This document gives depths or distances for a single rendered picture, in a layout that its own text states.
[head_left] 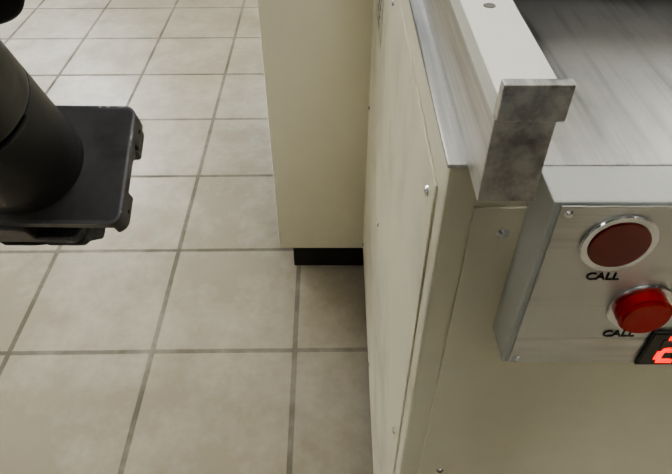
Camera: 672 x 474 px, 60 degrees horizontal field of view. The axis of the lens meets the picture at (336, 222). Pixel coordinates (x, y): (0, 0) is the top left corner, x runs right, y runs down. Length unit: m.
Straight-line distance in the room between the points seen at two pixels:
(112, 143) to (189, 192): 1.35
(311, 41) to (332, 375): 0.65
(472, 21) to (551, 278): 0.15
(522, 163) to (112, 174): 0.20
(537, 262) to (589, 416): 0.24
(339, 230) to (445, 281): 0.92
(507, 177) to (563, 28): 0.22
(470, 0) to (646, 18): 0.21
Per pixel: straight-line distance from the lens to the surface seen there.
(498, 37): 0.31
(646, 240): 0.34
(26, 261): 1.61
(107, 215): 0.30
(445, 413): 0.52
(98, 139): 0.32
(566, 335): 0.40
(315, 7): 1.02
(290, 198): 1.23
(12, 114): 0.27
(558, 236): 0.33
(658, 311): 0.38
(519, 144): 0.28
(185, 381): 1.25
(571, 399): 0.52
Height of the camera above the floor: 1.03
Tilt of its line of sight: 42 degrees down
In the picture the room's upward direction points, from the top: straight up
